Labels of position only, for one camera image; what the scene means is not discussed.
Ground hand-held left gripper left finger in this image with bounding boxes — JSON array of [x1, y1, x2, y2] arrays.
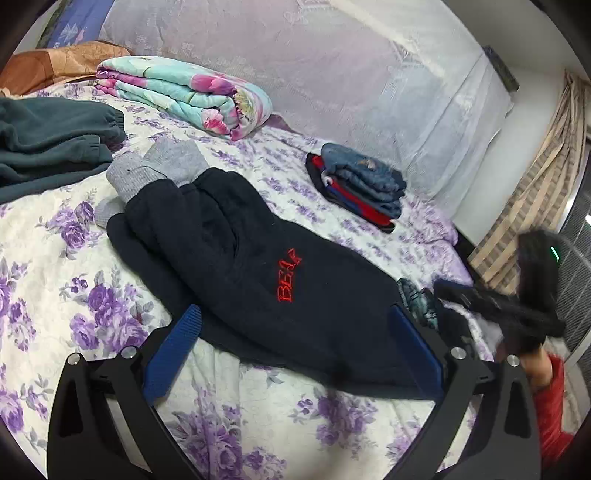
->
[[46, 305, 204, 480]]

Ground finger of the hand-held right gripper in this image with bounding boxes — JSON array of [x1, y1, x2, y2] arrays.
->
[[434, 278, 519, 331]]

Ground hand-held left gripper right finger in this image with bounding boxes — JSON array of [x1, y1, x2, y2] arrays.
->
[[390, 305, 541, 480]]

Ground navy teddy bear sweater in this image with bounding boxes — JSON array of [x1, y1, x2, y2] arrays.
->
[[106, 167, 467, 401]]

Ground stack of clothes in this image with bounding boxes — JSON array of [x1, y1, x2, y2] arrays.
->
[[305, 152, 395, 234], [321, 142, 407, 220]]

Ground grey pants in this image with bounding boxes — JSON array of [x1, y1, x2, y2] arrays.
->
[[95, 138, 211, 229]]

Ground person's right forearm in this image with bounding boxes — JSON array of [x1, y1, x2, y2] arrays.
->
[[522, 344, 578, 469]]

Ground folded red pants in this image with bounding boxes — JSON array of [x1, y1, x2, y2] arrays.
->
[[308, 154, 393, 227]]

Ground dark teal pants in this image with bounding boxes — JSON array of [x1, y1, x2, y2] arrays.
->
[[0, 97, 126, 204]]

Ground grey window screen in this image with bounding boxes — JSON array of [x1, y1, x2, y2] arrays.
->
[[551, 185, 591, 352]]

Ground dark patterned cloth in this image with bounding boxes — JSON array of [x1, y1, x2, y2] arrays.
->
[[397, 277, 439, 329]]

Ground beige striped curtain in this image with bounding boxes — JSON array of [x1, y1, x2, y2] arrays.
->
[[468, 69, 591, 296]]

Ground purple floral bed sheet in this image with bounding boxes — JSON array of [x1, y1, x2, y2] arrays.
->
[[0, 83, 495, 480]]

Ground folded floral quilt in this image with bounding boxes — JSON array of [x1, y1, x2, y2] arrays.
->
[[96, 55, 273, 141]]

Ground white lace cover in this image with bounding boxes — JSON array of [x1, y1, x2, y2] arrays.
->
[[99, 0, 515, 227]]

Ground orange blanket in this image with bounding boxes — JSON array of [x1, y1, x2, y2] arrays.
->
[[0, 41, 134, 95]]

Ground blue patterned blanket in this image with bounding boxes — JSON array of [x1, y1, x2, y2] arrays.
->
[[39, 0, 121, 49]]

